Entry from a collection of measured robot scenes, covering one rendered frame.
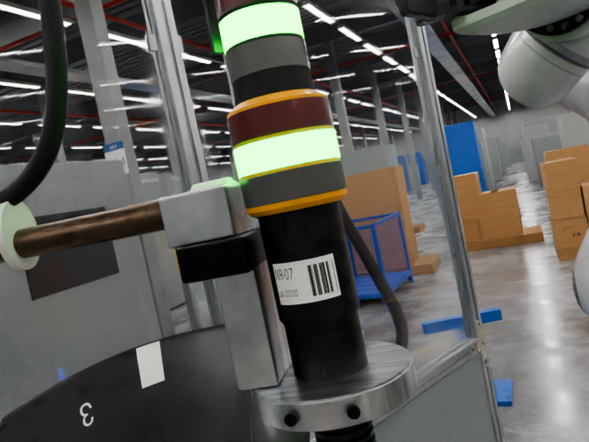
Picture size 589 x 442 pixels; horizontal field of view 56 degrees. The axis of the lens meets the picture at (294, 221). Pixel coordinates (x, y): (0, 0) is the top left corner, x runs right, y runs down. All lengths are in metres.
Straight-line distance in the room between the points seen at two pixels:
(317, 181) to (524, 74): 0.42
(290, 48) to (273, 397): 0.14
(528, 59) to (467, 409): 1.26
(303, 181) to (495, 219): 9.25
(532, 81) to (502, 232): 8.89
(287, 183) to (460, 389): 1.50
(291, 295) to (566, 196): 7.52
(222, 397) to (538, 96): 0.42
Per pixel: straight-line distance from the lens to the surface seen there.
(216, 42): 0.26
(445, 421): 1.64
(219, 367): 0.40
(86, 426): 0.42
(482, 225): 9.47
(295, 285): 0.22
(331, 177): 0.22
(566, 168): 7.71
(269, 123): 0.22
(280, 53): 0.23
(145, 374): 0.41
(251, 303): 0.23
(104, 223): 0.26
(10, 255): 0.28
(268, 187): 0.22
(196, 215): 0.23
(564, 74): 0.61
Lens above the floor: 1.53
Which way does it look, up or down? 3 degrees down
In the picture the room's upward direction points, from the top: 12 degrees counter-clockwise
